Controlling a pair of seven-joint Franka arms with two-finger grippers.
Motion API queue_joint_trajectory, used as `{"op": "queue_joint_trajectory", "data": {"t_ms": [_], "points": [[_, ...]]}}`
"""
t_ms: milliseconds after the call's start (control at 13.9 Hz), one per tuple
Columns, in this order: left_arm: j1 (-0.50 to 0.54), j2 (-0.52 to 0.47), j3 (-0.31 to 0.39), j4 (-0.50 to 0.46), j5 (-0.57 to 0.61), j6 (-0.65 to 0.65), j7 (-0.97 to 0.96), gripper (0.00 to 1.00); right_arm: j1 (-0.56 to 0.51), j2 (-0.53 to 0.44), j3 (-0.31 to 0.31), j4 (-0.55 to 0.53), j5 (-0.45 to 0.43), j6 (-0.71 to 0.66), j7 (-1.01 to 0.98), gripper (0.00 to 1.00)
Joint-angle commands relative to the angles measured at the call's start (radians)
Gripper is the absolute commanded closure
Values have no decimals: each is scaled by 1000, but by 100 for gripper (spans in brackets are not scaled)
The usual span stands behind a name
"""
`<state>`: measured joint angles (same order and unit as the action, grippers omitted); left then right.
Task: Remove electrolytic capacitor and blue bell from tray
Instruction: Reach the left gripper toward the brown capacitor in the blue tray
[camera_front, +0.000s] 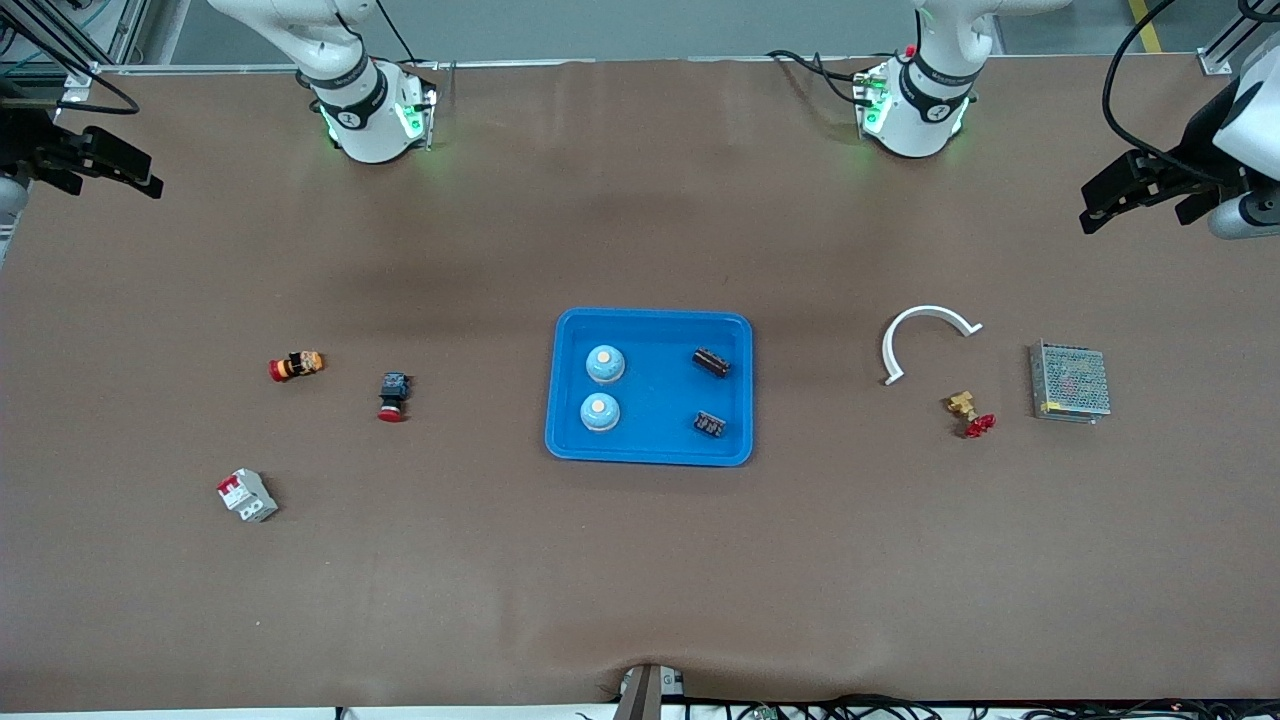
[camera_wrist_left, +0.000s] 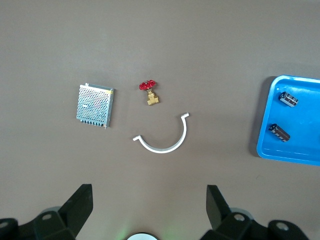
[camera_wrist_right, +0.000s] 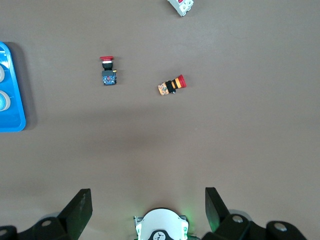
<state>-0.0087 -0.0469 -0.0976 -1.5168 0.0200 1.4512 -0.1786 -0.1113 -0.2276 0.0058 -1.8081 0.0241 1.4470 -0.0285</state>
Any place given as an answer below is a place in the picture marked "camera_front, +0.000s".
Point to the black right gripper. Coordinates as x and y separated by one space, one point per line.
22 138

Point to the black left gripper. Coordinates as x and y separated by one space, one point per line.
1197 143

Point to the dark relay block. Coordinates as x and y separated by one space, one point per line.
711 362

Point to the blue call bell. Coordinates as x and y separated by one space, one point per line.
605 364
599 411

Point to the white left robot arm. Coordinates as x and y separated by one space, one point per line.
915 125

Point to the metal mesh power supply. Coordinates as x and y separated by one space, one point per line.
1072 380

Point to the white curved plastic clamp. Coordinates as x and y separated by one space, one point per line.
930 311

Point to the brass valve red handwheel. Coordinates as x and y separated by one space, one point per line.
963 405

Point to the orange emergency stop button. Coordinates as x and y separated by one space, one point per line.
298 366

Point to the white circuit breaker red lever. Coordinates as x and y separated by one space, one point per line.
248 497

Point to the blue plastic tray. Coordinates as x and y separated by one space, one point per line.
660 420

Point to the brown table mat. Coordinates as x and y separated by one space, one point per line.
640 560

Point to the aluminium frame profile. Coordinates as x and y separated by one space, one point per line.
1225 50
125 30

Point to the red mushroom pushbutton switch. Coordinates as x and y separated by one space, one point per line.
394 385

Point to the grey metal mount bracket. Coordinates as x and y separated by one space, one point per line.
645 695

